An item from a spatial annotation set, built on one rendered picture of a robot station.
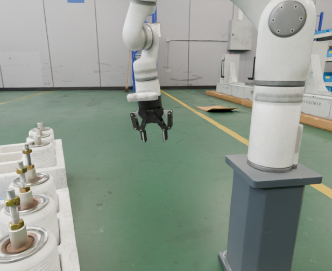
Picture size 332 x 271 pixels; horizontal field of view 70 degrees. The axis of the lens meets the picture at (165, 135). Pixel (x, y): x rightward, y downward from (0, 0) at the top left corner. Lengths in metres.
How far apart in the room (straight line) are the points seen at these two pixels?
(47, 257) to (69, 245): 0.11
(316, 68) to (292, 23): 2.57
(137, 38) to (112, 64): 6.06
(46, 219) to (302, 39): 0.56
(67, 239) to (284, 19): 0.57
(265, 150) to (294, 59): 0.17
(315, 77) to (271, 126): 2.51
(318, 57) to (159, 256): 2.75
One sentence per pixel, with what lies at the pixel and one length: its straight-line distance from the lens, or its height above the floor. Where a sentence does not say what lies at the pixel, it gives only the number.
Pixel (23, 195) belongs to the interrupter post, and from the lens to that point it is 0.53.
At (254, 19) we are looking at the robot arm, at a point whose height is 0.60.
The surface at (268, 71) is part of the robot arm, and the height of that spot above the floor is 0.50.
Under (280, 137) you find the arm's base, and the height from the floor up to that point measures 0.37.
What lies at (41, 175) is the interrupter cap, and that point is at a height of 0.25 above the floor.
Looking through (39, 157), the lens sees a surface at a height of 0.22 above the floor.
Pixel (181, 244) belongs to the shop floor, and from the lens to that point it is 0.78.
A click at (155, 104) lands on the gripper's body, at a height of 0.40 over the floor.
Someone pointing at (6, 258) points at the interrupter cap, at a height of 0.25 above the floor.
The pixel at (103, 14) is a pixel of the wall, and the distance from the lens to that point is 6.89.
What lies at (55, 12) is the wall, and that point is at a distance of 7.07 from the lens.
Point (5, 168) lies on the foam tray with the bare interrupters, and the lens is 1.04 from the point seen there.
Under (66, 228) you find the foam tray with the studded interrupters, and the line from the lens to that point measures 0.58.
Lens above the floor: 0.50
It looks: 15 degrees down
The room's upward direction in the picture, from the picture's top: straight up
